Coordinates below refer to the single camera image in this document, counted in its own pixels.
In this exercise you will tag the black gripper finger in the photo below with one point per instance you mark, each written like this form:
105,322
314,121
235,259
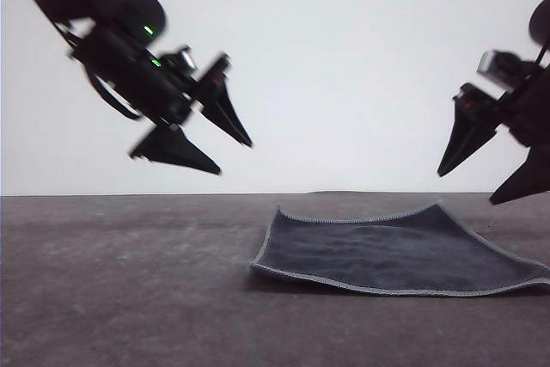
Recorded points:
524,182
466,139
225,115
172,150

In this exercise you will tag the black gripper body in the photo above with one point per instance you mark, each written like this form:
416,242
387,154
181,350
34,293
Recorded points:
129,70
528,105

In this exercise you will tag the purple towel with grey hem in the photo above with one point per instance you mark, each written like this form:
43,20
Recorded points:
386,259

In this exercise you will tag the grey table cloth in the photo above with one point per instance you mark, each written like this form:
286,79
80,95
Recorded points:
129,298

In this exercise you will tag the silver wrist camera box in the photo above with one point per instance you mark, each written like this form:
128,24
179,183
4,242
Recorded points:
187,59
498,67

